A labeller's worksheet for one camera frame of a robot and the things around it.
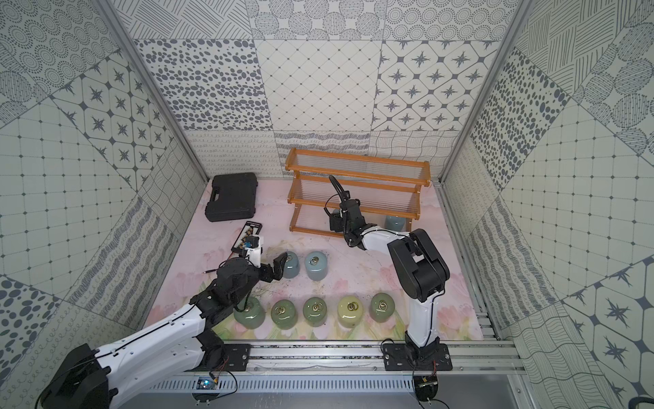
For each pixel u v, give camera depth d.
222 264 0.60
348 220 0.78
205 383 0.71
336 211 0.88
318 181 1.07
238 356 0.73
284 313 0.75
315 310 0.75
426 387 0.73
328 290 0.88
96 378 0.41
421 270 0.51
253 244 0.69
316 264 0.84
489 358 0.76
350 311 0.75
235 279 0.60
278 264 0.73
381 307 0.76
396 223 0.97
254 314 0.75
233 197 1.10
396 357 0.73
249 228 1.02
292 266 0.87
